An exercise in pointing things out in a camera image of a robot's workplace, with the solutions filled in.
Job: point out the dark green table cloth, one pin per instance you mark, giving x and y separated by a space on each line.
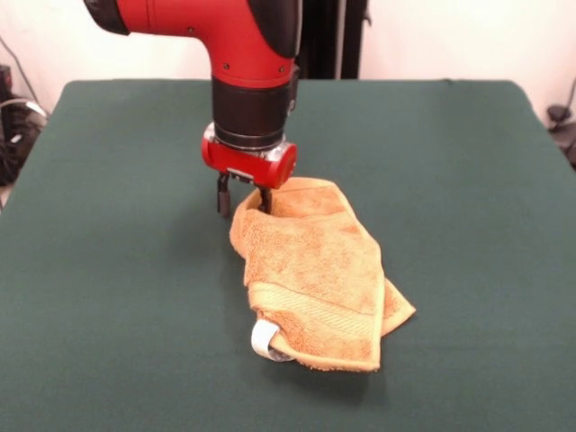
112 270

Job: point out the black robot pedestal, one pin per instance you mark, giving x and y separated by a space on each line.
333 40

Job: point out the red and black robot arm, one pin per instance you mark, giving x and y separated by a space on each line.
243 58

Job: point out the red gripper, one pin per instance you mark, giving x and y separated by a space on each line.
252 164

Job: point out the grey pedestal leg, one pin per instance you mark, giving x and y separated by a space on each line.
562 126

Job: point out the thin grey pole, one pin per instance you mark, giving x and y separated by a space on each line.
20 67

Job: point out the orange terry towel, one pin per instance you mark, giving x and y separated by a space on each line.
315 270

